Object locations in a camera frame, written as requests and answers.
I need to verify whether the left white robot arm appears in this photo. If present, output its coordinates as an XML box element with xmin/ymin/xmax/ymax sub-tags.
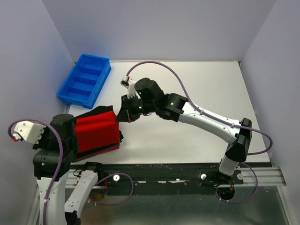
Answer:
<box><xmin>33</xmin><ymin>114</ymin><xmax>104</xmax><ymax>225</ymax></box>

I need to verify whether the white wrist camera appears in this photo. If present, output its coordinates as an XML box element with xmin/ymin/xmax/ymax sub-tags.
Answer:
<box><xmin>12</xmin><ymin>120</ymin><xmax>46</xmax><ymax>144</ymax></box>
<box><xmin>120</xmin><ymin>75</ymin><xmax>137</xmax><ymax>98</ymax></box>

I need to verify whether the red t shirt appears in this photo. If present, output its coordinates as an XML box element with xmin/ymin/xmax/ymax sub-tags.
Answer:
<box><xmin>75</xmin><ymin>111</ymin><xmax>120</xmax><ymax>153</ymax></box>

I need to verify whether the folded coloured shirts stack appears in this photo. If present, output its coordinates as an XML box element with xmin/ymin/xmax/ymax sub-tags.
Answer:
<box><xmin>73</xmin><ymin>143</ymin><xmax>120</xmax><ymax>162</ymax></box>

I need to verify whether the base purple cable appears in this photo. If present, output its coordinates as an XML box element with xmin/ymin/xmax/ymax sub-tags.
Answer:
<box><xmin>89</xmin><ymin>173</ymin><xmax>135</xmax><ymax>206</ymax></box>
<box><xmin>215</xmin><ymin>163</ymin><xmax>259</xmax><ymax>203</ymax></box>

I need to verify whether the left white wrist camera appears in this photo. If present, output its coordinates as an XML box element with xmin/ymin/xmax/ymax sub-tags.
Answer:
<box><xmin>12</xmin><ymin>120</ymin><xmax>46</xmax><ymax>144</ymax></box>

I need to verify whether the blue plastic bin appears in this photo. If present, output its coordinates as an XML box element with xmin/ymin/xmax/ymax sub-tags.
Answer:
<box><xmin>57</xmin><ymin>54</ymin><xmax>111</xmax><ymax>109</ymax></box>

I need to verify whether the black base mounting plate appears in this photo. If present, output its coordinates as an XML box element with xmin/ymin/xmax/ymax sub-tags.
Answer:
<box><xmin>70</xmin><ymin>163</ymin><xmax>244</xmax><ymax>196</ymax></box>

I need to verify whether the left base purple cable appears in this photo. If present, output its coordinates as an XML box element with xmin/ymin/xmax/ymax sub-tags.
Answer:
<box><xmin>89</xmin><ymin>173</ymin><xmax>135</xmax><ymax>206</ymax></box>

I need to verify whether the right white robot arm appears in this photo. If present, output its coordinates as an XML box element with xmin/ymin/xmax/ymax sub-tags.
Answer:
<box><xmin>116</xmin><ymin>76</ymin><xmax>252</xmax><ymax>179</ymax></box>

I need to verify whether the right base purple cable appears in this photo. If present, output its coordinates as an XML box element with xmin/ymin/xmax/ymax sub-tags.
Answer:
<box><xmin>215</xmin><ymin>163</ymin><xmax>259</xmax><ymax>203</ymax></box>

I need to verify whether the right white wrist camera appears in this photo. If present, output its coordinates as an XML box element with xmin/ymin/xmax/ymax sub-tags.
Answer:
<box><xmin>120</xmin><ymin>75</ymin><xmax>137</xmax><ymax>98</ymax></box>

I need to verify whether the black folded t shirt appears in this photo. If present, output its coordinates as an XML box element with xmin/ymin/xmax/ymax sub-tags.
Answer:
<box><xmin>75</xmin><ymin>106</ymin><xmax>123</xmax><ymax>143</ymax></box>

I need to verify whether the aluminium extrusion rail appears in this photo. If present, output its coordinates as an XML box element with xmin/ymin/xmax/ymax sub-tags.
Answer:
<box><xmin>66</xmin><ymin>167</ymin><xmax>286</xmax><ymax>188</ymax></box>

